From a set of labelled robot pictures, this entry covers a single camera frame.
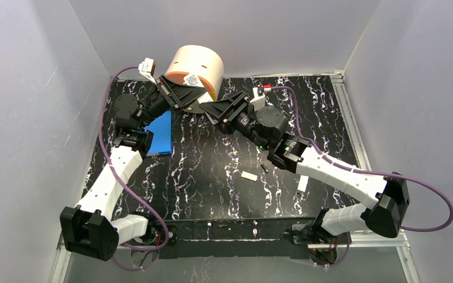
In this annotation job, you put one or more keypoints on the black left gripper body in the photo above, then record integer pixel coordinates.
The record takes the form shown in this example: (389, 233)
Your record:
(166, 93)

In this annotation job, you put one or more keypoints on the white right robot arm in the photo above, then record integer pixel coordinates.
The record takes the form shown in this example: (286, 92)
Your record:
(382, 203)

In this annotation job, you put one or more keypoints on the white remote control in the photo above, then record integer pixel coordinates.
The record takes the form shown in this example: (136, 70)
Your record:
(205, 98)

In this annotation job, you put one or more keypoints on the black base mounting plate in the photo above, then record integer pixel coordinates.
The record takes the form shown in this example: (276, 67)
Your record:
(250, 237)

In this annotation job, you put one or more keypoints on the blue folded booklet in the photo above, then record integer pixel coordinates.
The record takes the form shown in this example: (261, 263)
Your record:
(161, 128)

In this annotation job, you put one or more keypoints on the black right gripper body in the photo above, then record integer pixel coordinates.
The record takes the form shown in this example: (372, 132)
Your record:
(238, 112)

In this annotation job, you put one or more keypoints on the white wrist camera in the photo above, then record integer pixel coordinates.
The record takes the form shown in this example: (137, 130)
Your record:
(258, 99)
(147, 69)

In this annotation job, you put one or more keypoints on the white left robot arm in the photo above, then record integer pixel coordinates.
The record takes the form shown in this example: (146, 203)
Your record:
(88, 228)

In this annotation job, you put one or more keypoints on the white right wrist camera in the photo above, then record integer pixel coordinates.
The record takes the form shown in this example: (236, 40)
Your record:
(258, 99)

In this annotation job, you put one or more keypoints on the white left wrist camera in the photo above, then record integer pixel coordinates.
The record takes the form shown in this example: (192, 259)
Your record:
(147, 69)

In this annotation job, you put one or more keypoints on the aluminium frame rail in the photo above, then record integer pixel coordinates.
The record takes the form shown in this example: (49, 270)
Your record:
(366, 239)

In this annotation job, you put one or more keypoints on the white rectangular bar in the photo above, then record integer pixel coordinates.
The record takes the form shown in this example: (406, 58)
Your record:
(302, 183)

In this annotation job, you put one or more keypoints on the cream round drawer cabinet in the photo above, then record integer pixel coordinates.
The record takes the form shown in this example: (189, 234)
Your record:
(198, 60)

